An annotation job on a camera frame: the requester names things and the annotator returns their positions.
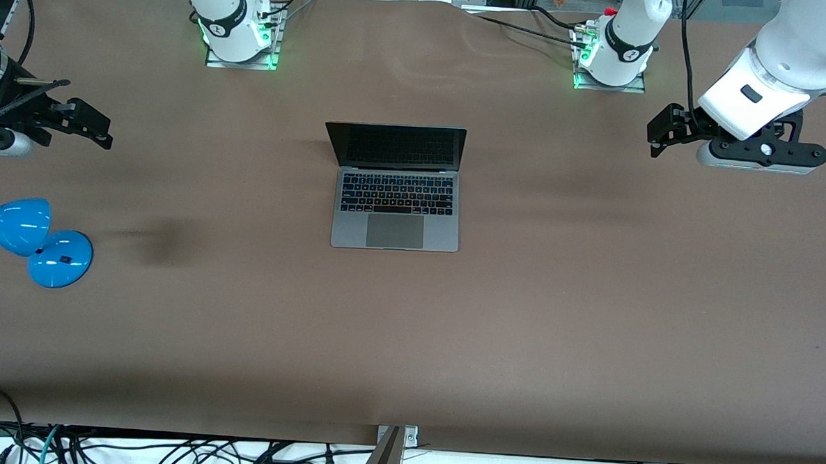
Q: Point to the metal table edge bracket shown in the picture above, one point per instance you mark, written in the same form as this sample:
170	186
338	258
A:
411	437

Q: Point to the grey metal camera pole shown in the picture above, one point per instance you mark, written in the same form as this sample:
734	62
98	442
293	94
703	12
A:
383	461

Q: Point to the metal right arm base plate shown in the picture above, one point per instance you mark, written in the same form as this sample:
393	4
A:
271	44

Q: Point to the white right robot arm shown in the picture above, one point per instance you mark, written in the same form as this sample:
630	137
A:
220	7

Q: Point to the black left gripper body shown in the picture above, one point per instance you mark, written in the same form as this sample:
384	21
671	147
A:
691	121

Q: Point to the blue desk lamp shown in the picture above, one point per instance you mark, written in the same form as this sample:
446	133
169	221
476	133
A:
22	232

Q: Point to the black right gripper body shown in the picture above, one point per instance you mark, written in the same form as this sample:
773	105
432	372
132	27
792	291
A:
15	106

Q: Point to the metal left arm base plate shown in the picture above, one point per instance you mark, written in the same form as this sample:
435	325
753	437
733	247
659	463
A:
639	83

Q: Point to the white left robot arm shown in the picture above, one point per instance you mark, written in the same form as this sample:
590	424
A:
776	66

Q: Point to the grey laptop with black keyboard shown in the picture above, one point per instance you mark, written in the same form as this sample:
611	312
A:
395	203

